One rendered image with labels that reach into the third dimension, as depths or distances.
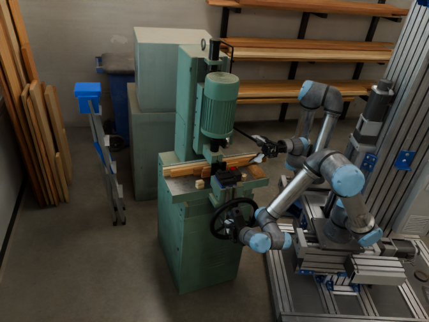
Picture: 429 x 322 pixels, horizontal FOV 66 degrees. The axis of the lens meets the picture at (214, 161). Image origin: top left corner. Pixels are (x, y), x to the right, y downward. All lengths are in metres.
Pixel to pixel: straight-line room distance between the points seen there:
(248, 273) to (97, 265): 1.10
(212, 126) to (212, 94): 0.18
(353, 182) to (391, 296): 1.40
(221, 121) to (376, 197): 0.93
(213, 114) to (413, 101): 0.92
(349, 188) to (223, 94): 0.73
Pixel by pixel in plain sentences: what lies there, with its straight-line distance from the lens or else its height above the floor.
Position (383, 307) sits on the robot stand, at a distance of 2.55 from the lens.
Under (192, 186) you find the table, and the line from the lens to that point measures 1.85.
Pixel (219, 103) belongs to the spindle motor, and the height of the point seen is 1.36.
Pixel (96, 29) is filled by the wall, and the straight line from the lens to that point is 3.92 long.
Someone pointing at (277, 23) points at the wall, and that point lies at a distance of 4.34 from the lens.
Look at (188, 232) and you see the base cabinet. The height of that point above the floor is 0.60.
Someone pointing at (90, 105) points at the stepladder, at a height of 1.08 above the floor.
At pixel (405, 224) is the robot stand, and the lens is 2.14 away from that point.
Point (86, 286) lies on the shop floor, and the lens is 2.57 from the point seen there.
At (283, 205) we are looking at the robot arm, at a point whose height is 1.11.
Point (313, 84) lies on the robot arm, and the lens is 1.90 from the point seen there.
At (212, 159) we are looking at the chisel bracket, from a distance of 1.88.
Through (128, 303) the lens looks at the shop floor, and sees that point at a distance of 2.45.
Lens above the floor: 2.04
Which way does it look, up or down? 33 degrees down
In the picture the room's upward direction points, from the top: 7 degrees clockwise
